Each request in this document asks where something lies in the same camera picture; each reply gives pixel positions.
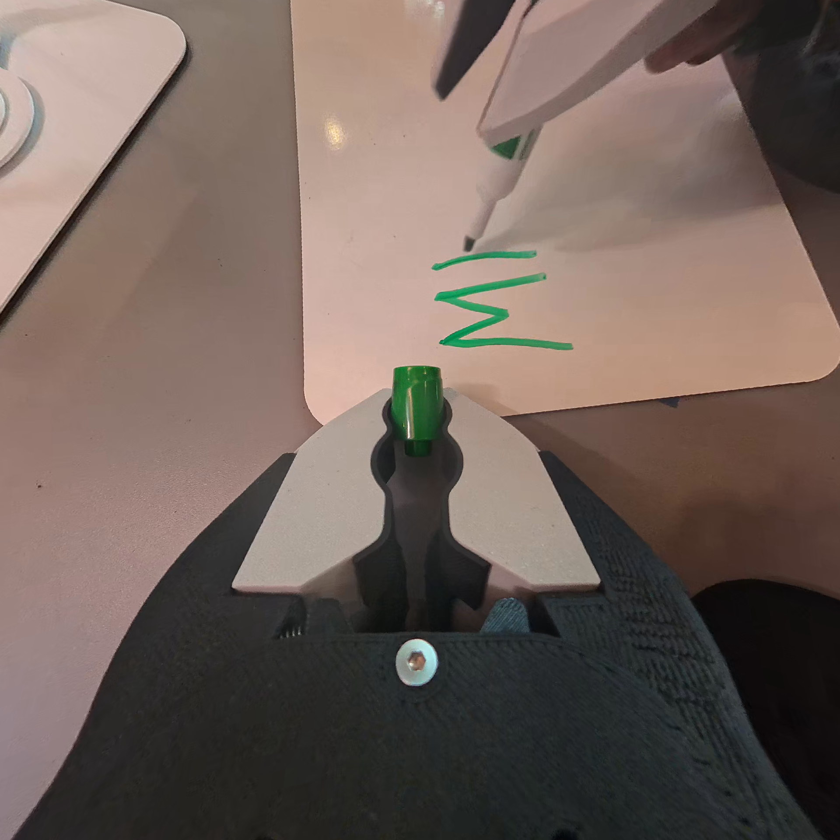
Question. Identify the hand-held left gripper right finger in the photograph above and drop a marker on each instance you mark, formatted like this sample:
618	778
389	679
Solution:
518	512

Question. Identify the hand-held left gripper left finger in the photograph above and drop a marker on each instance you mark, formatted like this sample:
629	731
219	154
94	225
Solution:
308	512

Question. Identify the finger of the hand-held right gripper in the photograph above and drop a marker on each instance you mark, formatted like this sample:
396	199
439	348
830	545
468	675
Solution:
590	59
476	46

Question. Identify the green marker cap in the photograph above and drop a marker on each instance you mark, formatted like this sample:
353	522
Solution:
417	407

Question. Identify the green dry erase marker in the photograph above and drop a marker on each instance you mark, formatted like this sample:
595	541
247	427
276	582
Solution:
486	197

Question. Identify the white whiteboard with green writing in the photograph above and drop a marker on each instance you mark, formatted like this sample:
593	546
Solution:
656	295

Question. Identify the blank white whiteboard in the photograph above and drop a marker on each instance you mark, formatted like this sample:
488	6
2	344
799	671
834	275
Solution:
98	131

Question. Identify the person's right hand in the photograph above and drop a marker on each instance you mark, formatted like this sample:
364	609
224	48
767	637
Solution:
689	46

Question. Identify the person's black clothing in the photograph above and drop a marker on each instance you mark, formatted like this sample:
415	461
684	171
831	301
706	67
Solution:
787	656

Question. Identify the white round disc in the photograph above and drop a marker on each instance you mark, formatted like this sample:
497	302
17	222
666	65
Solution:
13	124

